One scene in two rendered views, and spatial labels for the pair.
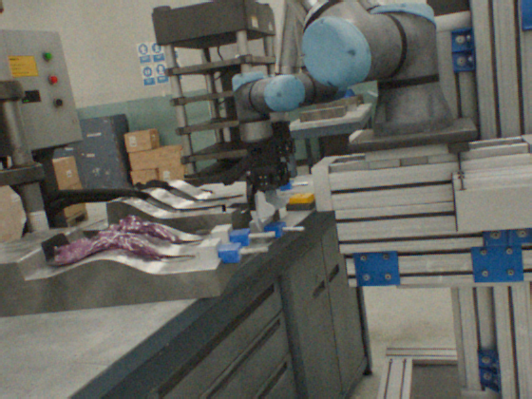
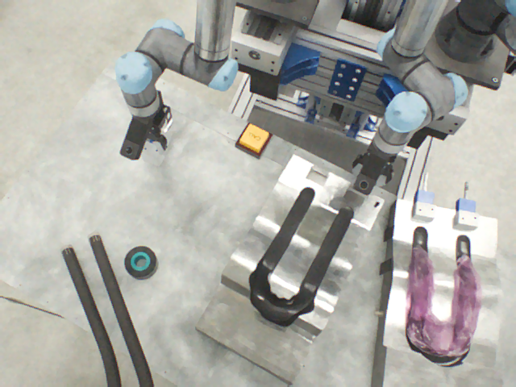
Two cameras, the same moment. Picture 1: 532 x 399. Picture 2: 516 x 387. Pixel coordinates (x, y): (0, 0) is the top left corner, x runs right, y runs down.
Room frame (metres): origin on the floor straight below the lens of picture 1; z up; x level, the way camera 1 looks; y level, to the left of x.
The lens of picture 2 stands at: (1.62, 0.57, 2.11)
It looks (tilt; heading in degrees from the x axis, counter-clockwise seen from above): 69 degrees down; 268
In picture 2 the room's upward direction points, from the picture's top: 4 degrees clockwise
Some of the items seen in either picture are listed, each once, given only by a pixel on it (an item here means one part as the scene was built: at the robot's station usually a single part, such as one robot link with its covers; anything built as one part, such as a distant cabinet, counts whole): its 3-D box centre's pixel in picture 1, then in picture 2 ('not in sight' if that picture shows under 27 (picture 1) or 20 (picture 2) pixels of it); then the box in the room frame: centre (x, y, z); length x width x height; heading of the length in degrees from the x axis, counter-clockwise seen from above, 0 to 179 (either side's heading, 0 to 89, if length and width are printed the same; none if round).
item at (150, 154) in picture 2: (289, 185); (160, 139); (1.86, -0.08, 0.83); 0.13 x 0.05 x 0.05; 68
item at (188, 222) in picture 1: (176, 211); (293, 261); (1.49, 0.26, 0.87); 0.50 x 0.26 x 0.14; 63
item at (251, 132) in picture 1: (256, 131); (390, 135); (1.29, 0.00, 1.07); 0.08 x 0.08 x 0.05
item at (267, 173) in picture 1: (264, 164); (384, 149); (1.29, 0.00, 0.99); 0.09 x 0.08 x 0.12; 65
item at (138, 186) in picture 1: (175, 195); (301, 253); (1.48, 0.25, 0.92); 0.35 x 0.16 x 0.09; 63
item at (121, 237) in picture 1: (114, 238); (443, 298); (1.14, 0.34, 0.90); 0.26 x 0.18 x 0.08; 81
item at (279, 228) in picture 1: (279, 229); not in sight; (1.28, -0.01, 0.83); 0.13 x 0.05 x 0.05; 65
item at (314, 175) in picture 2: not in sight; (317, 178); (1.43, 0.03, 0.87); 0.05 x 0.05 x 0.04; 63
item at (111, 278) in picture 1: (115, 259); (440, 304); (1.14, 0.34, 0.86); 0.50 x 0.26 x 0.11; 81
